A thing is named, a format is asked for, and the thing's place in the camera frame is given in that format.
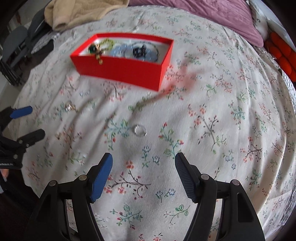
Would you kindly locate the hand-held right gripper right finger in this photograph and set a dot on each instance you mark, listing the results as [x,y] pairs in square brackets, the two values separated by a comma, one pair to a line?
[187,178]

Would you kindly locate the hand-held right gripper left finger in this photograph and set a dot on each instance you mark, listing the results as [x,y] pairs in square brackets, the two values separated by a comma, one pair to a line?
[101,178]

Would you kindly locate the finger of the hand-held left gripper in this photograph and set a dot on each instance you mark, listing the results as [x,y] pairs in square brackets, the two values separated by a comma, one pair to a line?
[22,111]
[33,135]

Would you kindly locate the small silver earring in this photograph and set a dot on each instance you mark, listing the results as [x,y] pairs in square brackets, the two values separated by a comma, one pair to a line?
[69,107]

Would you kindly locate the gold jewellery with green gem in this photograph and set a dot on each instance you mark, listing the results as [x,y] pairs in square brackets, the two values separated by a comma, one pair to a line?
[96,50]

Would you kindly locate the red cardboard box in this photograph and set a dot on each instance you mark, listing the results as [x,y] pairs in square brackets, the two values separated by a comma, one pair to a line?
[120,69]

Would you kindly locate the person's left hand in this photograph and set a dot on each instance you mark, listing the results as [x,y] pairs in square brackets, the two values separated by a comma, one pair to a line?
[3,174]

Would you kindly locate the floral bed sheet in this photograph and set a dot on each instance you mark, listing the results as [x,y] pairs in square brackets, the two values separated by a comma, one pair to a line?
[185,115]

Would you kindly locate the dark grey chair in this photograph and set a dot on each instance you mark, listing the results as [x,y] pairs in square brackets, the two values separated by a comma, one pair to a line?
[16,46]

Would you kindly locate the black cloth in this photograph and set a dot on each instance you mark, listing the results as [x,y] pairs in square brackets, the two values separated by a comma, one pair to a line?
[45,48]

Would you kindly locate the checked grey cloth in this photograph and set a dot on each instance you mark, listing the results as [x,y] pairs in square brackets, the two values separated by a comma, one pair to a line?
[40,42]

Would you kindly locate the beige fleece blanket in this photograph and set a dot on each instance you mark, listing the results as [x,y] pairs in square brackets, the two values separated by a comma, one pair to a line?
[76,11]

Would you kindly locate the orange plush cushion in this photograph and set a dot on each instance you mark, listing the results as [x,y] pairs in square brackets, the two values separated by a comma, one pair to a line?
[282,53]

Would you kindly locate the purple quilted blanket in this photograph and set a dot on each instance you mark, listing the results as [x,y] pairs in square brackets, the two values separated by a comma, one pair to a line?
[208,16]

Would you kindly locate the white pillow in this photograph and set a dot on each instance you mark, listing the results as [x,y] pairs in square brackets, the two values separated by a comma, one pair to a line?
[263,20]

